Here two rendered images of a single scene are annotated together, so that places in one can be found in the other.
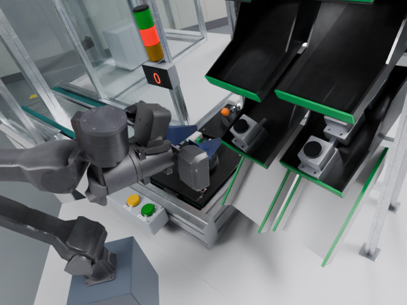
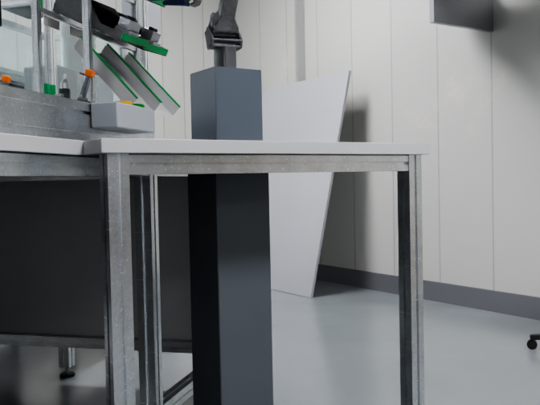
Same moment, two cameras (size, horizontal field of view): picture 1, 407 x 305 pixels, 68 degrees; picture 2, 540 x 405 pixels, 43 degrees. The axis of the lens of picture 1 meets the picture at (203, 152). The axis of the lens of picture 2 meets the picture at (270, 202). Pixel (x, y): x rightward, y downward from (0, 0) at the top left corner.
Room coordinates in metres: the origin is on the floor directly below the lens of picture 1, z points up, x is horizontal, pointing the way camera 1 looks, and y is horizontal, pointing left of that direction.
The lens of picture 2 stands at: (1.34, 1.83, 0.77)
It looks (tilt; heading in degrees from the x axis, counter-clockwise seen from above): 2 degrees down; 235
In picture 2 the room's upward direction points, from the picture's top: 1 degrees counter-clockwise
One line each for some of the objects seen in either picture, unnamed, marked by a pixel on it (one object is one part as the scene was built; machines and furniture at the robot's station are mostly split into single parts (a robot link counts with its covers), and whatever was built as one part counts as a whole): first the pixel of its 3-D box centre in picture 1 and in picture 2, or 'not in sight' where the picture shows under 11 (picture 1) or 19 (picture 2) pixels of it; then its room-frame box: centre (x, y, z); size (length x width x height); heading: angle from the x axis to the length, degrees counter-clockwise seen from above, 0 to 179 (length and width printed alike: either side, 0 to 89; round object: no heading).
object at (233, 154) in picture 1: (198, 166); not in sight; (0.73, 0.03, 0.96); 0.24 x 0.24 x 0.02; 40
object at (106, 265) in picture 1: (96, 262); (224, 60); (0.39, 0.28, 1.09); 0.07 x 0.07 x 0.06; 88
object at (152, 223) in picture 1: (137, 207); (124, 118); (0.66, 0.25, 0.93); 0.21 x 0.07 x 0.06; 40
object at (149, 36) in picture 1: (149, 34); not in sight; (0.95, 0.06, 1.34); 0.05 x 0.05 x 0.05
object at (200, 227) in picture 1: (119, 177); (59, 120); (0.84, 0.32, 0.91); 0.89 x 0.06 x 0.11; 40
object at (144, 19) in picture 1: (143, 18); not in sight; (0.95, 0.06, 1.39); 0.05 x 0.05 x 0.05
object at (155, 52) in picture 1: (154, 50); not in sight; (0.95, 0.06, 1.29); 0.05 x 0.05 x 0.05
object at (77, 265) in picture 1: (85, 246); (222, 38); (0.39, 0.28, 1.15); 0.09 x 0.07 x 0.06; 165
